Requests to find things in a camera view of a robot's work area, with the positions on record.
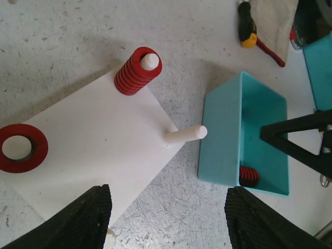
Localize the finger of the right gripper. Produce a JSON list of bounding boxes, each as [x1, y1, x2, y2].
[[260, 109, 331, 179]]

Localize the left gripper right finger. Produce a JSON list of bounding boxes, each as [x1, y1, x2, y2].
[[224, 187, 331, 248]]

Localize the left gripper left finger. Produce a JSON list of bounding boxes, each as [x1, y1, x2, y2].
[[4, 184, 112, 248]]

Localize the large red spring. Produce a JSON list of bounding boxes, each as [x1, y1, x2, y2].
[[1, 123, 48, 173], [114, 47, 162, 95]]

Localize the black yellow screwdriver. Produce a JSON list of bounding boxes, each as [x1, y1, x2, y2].
[[238, 1, 257, 49]]

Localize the red springs in tray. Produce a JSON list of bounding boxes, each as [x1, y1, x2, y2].
[[239, 166, 259, 187]]

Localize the small metal carabiner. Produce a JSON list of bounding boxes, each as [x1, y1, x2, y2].
[[320, 174, 331, 188]]

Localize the teal clear toolbox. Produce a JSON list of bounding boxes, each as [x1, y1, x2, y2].
[[303, 33, 331, 111]]

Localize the teal plastic parts tray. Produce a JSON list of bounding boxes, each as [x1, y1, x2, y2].
[[198, 71, 289, 197]]

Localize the beige work glove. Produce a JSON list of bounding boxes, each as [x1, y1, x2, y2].
[[250, 0, 299, 67]]

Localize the white four-peg base plate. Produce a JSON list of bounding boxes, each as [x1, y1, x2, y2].
[[1, 70, 208, 248]]

